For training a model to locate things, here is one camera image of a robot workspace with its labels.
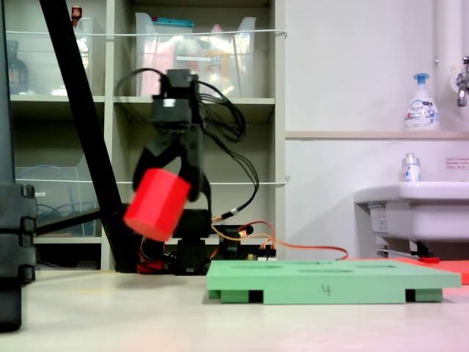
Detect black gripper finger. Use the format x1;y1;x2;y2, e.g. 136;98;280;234
179;124;206;202
132;126;186;194

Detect red octagonal pillar block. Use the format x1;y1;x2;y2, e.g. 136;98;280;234
123;168;192;242

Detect black motor block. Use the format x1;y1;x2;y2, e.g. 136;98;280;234
218;225;254;262

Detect flat orange red block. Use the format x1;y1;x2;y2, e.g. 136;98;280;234
346;256;469;286

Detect beige shelf unit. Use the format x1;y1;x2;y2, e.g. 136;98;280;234
3;0;287;272

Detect pink packet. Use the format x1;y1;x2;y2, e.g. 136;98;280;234
141;42;176;97

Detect yellow bottle with pink cap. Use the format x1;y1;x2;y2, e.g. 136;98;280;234
204;23;231;97

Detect clear plastic storage bin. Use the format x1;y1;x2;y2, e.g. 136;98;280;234
5;16;95;97
134;12;257;98

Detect black tripod leg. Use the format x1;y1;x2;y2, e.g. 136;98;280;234
34;0;143;274

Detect teal topped package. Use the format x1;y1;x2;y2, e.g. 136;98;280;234
152;16;194;37

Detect clear plastic file tray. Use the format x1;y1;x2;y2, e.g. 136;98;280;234
14;153;102;238

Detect small circuit board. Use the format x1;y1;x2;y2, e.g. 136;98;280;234
245;245;278;262

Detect dark round bottle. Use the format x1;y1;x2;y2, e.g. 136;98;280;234
6;40;29;95

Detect notched black stack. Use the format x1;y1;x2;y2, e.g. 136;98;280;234
0;183;37;333

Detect green shape sorter board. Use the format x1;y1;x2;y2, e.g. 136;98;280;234
206;259;462;305

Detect small clear sanitizer bottle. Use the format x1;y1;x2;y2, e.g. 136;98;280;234
400;153;421;183

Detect white sink basin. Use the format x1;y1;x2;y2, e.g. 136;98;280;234
353;181;469;243

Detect white blue soap pump bottle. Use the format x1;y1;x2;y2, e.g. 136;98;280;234
404;72;440;132

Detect metal faucet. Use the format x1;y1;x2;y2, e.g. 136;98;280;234
454;56;469;108

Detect red orange wire loops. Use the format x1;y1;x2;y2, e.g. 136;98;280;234
137;236;177;274

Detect dark grey upright post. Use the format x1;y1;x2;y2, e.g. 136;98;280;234
0;0;16;184

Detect metal sink support bracket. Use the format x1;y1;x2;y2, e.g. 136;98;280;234
375;234;435;260

